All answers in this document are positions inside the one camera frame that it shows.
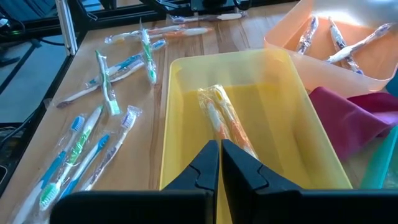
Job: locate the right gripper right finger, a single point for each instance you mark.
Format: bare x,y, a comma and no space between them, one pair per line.
311,210

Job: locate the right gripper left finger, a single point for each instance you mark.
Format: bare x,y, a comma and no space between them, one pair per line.
140,208

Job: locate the purple toothbrush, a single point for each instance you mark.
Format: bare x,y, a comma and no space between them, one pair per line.
115,146
307,34
339,40

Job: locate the blue toothbrush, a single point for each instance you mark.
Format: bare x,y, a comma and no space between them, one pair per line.
124,63
46,174
84,165

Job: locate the green toothbrush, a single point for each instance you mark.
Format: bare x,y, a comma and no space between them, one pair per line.
107,84
74,152
147,53

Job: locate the teal translucent plastic bin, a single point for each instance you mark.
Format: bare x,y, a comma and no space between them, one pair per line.
377,165

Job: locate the yellow translucent plastic bin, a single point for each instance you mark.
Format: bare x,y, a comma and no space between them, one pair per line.
280,124

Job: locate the small pink plastic bin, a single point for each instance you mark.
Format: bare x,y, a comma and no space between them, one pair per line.
342,121

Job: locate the orange translucent plastic bin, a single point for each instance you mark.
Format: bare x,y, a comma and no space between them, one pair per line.
311,71

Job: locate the blue plastic bin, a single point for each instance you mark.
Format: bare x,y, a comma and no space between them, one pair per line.
393,84

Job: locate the silver rig bar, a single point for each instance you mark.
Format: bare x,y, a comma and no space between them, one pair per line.
66,28

